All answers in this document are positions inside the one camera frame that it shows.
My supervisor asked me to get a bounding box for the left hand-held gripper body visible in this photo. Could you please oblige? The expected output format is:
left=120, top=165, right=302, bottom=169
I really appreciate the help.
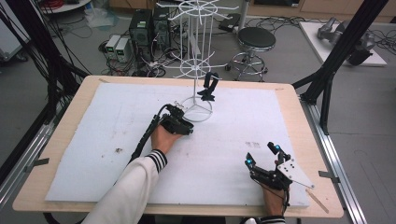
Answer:
left=159, top=103, right=195, bottom=136

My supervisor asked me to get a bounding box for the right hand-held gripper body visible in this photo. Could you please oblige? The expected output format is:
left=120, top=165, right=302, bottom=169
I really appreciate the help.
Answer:
left=250, top=158, right=316, bottom=191

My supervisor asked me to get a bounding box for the black bow tie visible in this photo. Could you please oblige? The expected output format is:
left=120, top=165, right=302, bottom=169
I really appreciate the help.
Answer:
left=196, top=72, right=219, bottom=103

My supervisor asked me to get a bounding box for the white wire display rack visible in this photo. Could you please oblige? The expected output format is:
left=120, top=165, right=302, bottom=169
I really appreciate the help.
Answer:
left=155, top=0, right=240, bottom=123

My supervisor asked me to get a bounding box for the person's left hand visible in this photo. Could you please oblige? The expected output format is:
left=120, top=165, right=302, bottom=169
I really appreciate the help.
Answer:
left=150, top=123, right=183, bottom=154

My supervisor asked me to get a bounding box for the person's right hand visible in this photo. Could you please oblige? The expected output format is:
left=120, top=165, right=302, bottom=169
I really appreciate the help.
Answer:
left=262, top=185, right=290, bottom=217

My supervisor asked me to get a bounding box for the wooden table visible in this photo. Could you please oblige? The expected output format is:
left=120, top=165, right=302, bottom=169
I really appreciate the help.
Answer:
left=12, top=75, right=345, bottom=218

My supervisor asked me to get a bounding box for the thin wooden stick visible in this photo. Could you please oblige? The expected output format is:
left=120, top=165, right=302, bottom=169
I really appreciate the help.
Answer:
left=304, top=188, right=330, bottom=215

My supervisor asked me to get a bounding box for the white foam mat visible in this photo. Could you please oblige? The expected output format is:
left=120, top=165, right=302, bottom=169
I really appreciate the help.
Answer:
left=45, top=82, right=311, bottom=209

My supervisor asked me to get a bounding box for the white power supply unit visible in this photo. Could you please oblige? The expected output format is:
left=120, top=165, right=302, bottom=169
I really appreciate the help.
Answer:
left=115, top=37, right=132, bottom=63
left=105, top=35, right=122, bottom=60

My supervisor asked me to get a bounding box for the black computer tower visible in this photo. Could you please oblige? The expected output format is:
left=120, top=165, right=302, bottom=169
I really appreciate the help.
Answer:
left=128, top=8, right=154, bottom=62
left=151, top=7, right=172, bottom=51

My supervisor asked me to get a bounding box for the black round stool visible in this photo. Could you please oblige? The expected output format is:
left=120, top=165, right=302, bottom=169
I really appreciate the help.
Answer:
left=225, top=26, right=277, bottom=82

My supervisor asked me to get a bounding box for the black flat box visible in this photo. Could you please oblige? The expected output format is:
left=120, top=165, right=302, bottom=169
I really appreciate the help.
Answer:
left=218, top=12, right=242, bottom=33

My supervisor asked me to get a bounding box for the white floor board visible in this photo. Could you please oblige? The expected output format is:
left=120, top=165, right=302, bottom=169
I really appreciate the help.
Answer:
left=298, top=21, right=389, bottom=67

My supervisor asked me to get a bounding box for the grey robot part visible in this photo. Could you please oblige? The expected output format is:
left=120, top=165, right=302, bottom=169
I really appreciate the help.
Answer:
left=317, top=17, right=376, bottom=66

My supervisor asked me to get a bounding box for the clear plastic bag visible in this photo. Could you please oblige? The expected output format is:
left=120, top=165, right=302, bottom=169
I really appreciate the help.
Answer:
left=84, top=7, right=120, bottom=31

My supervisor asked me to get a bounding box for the white round table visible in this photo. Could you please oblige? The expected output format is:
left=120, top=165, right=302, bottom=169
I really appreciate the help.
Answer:
left=39, top=0, right=93, bottom=14

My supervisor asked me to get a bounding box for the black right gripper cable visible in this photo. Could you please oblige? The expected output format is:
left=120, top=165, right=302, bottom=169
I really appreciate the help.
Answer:
left=281, top=186, right=291, bottom=217

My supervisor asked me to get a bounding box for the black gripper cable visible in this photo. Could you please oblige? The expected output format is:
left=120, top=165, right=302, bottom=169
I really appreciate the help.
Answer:
left=281, top=186, right=291, bottom=217
left=128, top=104, right=176, bottom=165

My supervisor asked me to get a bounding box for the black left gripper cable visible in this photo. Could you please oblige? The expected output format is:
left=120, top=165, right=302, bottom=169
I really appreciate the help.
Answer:
left=128, top=104, right=176, bottom=165

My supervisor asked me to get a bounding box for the grey metal bracket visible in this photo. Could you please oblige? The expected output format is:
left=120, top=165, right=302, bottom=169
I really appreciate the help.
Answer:
left=318, top=170, right=341, bottom=184
left=24, top=158, right=50, bottom=174

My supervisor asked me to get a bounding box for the aluminium rail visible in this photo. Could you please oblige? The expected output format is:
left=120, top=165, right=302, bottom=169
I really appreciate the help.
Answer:
left=300, top=98, right=369, bottom=224
left=0, top=121, right=61, bottom=204

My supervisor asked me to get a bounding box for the black metal frame post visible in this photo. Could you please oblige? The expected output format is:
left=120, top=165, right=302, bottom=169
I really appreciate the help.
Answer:
left=292, top=0, right=390, bottom=135
left=0, top=0, right=92, bottom=126

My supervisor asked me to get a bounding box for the floor cable bundle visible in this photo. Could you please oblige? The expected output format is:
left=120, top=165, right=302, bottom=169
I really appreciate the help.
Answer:
left=245, top=15, right=313, bottom=35

